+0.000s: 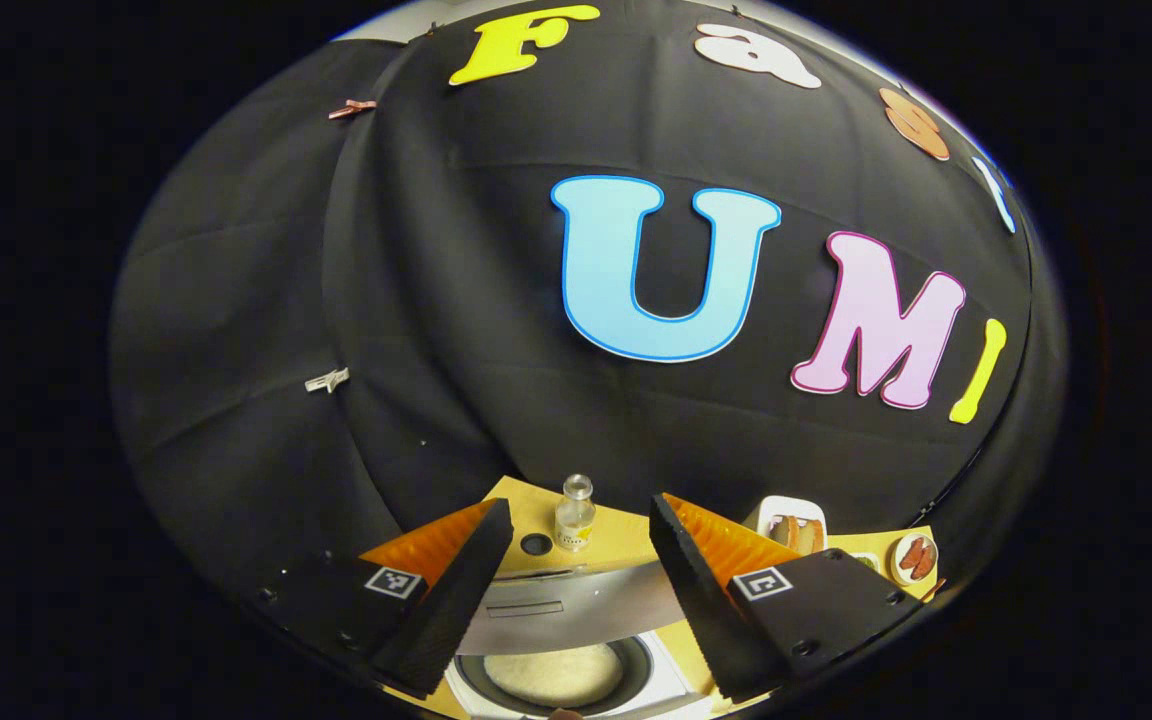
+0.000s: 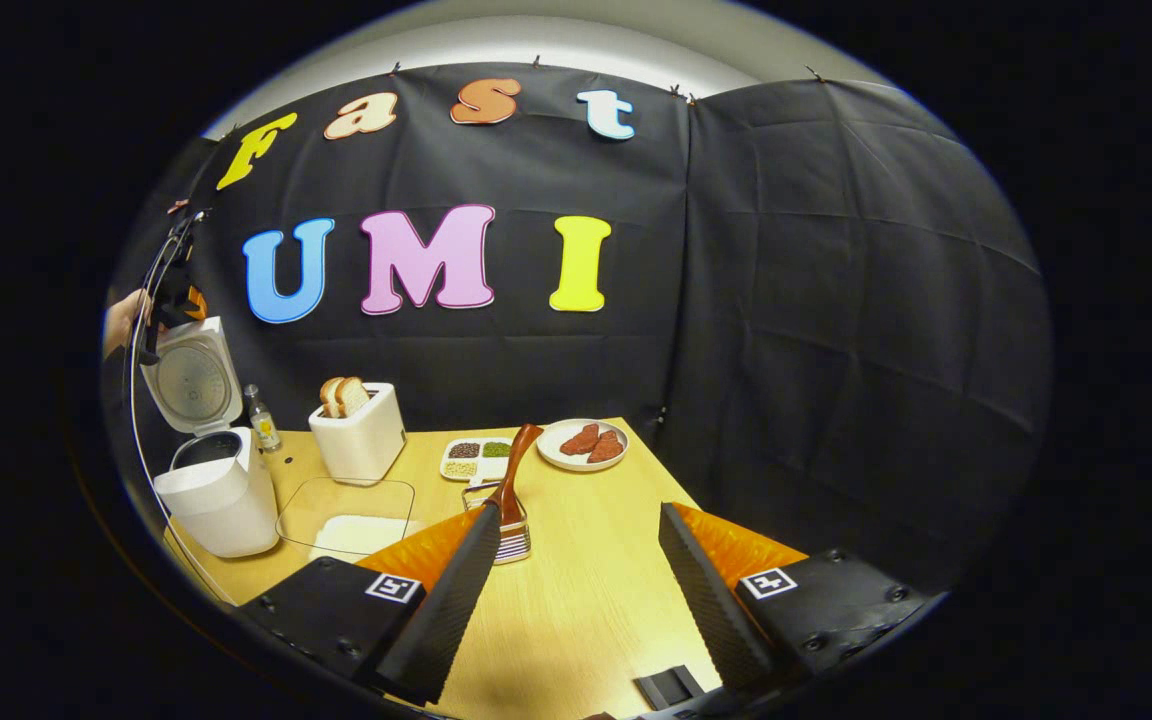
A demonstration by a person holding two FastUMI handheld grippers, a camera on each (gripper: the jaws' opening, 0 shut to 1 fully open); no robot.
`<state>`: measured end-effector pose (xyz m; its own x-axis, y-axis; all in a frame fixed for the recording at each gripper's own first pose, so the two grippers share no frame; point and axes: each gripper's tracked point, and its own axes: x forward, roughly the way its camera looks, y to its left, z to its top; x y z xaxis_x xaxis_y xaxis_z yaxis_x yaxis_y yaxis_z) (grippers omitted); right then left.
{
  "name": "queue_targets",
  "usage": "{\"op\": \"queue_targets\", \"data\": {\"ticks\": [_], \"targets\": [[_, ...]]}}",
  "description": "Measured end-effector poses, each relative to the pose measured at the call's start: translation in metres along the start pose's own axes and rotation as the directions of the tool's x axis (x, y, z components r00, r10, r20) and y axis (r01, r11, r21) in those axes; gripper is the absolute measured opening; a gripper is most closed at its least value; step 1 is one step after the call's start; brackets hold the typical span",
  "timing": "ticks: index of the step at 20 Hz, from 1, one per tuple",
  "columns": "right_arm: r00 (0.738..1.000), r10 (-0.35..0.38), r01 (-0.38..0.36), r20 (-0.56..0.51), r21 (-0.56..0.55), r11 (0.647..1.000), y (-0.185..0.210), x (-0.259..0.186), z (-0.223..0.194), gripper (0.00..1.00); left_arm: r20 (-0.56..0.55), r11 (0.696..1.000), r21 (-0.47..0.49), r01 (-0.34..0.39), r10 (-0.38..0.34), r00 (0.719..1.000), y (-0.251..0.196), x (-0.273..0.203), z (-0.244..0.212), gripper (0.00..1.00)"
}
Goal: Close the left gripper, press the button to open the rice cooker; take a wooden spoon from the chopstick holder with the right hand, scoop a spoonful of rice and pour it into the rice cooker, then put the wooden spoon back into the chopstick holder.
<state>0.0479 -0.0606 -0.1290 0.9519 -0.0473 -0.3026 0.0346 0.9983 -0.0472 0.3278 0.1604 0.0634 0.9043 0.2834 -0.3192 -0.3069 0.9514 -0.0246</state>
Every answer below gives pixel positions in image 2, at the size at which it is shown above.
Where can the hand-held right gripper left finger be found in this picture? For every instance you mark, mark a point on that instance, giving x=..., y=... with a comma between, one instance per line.
x=441, y=620

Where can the brown wooden spoon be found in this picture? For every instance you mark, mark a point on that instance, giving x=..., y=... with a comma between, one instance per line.
x=516, y=470

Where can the black backdrop cloth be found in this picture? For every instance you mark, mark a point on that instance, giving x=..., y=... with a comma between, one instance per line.
x=836, y=300

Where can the white round plate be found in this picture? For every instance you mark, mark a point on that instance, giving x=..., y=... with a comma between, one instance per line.
x=551, y=450

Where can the white divided bean dish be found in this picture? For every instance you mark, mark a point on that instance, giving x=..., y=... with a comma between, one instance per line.
x=464, y=460

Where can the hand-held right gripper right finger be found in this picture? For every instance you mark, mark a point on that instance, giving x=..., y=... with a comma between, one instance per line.
x=706, y=600

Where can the small glass bottle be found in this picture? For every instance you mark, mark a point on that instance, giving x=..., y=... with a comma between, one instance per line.
x=262, y=425

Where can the toast bread slice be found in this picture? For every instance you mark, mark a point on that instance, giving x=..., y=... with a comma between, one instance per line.
x=353, y=396
x=328, y=396

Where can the white toaster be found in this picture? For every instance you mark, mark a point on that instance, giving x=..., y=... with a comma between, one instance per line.
x=361, y=445

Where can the white rice cooker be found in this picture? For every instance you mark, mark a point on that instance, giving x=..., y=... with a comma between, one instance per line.
x=226, y=510

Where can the clear glass chopstick holder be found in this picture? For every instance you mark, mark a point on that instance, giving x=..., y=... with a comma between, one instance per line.
x=514, y=548

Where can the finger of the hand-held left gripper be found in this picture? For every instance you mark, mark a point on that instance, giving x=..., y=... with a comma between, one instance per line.
x=198, y=303

